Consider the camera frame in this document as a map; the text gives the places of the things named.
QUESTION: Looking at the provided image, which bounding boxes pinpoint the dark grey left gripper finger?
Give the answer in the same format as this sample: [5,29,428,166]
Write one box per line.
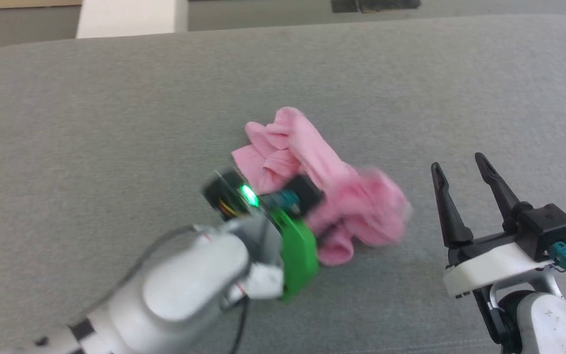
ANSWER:
[315,224,338,243]

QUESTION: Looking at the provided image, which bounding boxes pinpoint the teal left camera connector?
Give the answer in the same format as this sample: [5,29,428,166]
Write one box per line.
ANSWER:
[259,191,301,208]

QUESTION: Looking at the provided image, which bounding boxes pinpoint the black floor tape patches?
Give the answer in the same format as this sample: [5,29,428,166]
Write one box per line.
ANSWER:
[331,0,422,14]

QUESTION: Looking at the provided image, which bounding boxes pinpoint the grey fabric sofa cushion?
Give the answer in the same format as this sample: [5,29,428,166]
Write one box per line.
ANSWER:
[0,14,566,354]

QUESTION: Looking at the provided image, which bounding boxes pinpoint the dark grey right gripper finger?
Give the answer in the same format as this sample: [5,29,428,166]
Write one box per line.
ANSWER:
[430,162,474,248]
[475,152,522,233]

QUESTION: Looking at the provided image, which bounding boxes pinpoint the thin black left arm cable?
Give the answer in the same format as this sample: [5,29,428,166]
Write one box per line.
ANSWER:
[224,295,252,354]

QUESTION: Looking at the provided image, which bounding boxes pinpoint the pink garment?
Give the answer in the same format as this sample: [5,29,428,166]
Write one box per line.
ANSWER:
[231,107,414,266]

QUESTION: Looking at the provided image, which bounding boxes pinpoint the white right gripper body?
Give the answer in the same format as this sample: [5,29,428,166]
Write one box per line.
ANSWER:
[443,231,559,298]

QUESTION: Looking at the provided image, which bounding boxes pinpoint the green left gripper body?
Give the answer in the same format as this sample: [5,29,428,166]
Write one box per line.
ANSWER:
[202,170,320,302]

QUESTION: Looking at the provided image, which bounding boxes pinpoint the white box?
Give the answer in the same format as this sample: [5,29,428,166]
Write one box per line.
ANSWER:
[76,0,189,39]

